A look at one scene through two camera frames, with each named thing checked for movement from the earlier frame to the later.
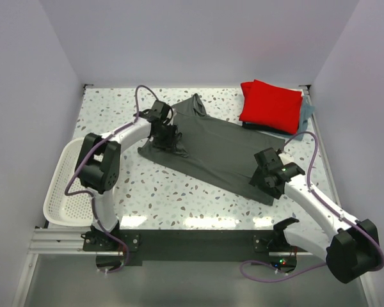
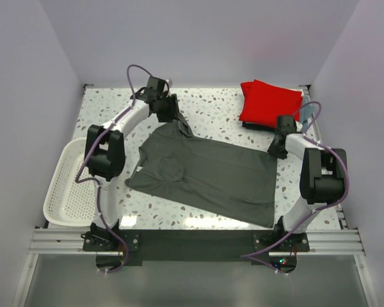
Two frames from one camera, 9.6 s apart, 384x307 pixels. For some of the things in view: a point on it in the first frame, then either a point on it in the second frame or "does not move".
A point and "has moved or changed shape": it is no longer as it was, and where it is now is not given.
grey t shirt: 219,152 has moved or changed shape
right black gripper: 257,180 -> 273,151
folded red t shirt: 271,106 does not move
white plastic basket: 60,209 does not move
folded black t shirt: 267,129 does not move
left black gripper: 171,141 -> 173,112
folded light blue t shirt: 307,109 does not move
